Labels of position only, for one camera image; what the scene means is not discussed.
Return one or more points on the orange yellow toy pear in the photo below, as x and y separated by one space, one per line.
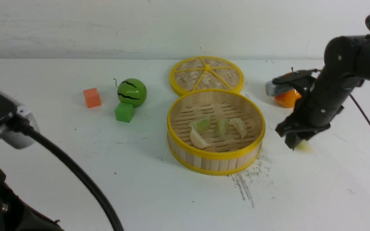
287 99

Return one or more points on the green toy watermelon ball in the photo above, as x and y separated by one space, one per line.
131 91

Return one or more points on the bamboo steamer lid yellow rim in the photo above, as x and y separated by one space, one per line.
205 72

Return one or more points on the bamboo steamer tray yellow rim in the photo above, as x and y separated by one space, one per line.
226 156

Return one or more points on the green foam cube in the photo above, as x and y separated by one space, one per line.
124 112

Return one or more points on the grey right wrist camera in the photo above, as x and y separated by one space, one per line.
300 81

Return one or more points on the pale green dumpling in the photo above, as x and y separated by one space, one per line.
221 128

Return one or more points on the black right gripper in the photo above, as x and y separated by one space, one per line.
317 108

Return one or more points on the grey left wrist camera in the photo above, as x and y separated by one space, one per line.
12 111

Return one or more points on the orange foam cube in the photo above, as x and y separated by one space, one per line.
92 98

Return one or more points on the white pleated dumpling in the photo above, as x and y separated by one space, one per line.
239 126

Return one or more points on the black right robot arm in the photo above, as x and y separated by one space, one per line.
346 66

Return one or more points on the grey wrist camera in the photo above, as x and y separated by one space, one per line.
300 81
12 111

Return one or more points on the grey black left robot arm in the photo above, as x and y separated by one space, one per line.
15 215

